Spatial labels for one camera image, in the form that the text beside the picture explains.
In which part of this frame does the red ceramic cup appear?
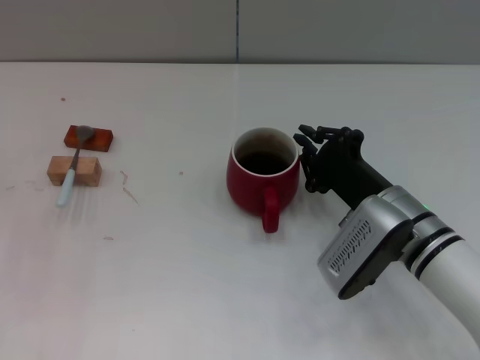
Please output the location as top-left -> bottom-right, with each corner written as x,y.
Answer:
226,127 -> 302,234

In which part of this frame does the red-brown wooden block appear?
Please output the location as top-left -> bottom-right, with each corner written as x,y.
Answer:
63,125 -> 115,153

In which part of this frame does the light wooden block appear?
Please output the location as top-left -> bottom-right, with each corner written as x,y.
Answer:
46,155 -> 103,188

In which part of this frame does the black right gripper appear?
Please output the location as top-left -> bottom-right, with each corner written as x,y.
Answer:
292,124 -> 394,209

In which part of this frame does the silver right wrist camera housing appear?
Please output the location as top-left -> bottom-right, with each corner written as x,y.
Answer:
317,194 -> 413,300

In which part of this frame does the spoon with light blue handle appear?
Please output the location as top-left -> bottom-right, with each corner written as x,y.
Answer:
55,124 -> 95,209

